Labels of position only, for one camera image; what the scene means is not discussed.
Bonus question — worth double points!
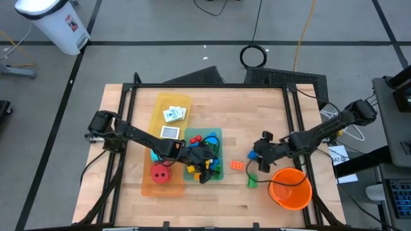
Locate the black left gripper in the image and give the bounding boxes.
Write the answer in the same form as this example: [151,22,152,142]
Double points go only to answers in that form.
[179,144,217,185]

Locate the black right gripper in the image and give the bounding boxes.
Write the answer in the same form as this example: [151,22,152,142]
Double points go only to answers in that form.
[253,130,288,174]

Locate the red foam die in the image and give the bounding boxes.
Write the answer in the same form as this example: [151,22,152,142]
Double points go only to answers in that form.
[150,162,172,185]

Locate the teal translucent plastic bin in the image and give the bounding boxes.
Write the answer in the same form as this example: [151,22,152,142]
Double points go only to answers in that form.
[183,127,224,182]

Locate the green double-stud toy brick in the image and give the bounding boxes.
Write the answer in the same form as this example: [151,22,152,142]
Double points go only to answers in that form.
[247,173,259,189]

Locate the orange translucent plastic bin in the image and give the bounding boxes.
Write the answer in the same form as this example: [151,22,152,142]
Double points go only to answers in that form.
[141,141,186,198]

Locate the orange plastic bucket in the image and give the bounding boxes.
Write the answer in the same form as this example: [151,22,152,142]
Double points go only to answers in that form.
[268,167,313,211]

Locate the white card pack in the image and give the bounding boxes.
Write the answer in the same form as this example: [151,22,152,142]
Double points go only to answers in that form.
[162,105,188,124]

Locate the white paper sheet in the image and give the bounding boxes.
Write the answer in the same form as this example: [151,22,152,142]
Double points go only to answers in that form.
[328,144,360,185]

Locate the yellow translucent plastic bin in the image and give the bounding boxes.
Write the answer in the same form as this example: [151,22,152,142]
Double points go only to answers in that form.
[150,92,193,148]

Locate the black flat panel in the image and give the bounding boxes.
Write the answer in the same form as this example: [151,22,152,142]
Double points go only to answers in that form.
[162,65,226,85]

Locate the black desk beam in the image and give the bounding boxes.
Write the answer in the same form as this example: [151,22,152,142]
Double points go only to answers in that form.
[333,146,391,179]

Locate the white computer mouse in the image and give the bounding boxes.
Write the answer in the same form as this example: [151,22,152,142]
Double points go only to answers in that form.
[365,184,387,202]

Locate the grey desk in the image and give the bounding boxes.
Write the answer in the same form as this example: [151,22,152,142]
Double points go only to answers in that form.
[372,76,411,168]

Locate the backlit keyboard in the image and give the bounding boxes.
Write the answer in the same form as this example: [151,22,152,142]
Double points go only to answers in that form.
[384,178,411,220]

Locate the black monitor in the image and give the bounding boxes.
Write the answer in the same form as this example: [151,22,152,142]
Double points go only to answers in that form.
[387,64,411,113]

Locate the white pedal trash can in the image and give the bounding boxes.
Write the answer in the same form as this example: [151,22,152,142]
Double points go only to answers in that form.
[15,0,92,56]

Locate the grey stand leg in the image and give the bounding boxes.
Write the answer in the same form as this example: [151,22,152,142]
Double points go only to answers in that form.
[0,63,39,80]

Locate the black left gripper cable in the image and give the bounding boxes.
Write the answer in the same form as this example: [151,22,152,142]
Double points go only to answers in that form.
[201,134,223,157]

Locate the black aluminium table frame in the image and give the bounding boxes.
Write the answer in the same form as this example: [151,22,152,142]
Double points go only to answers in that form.
[72,73,346,231]

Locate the black coiled cable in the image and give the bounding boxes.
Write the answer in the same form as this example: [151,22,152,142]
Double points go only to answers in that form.
[239,0,268,69]

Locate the yellow cable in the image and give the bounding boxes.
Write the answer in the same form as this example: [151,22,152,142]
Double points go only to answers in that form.
[292,0,318,73]

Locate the black floor cable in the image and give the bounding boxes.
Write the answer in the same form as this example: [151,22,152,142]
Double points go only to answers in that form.
[193,0,229,17]

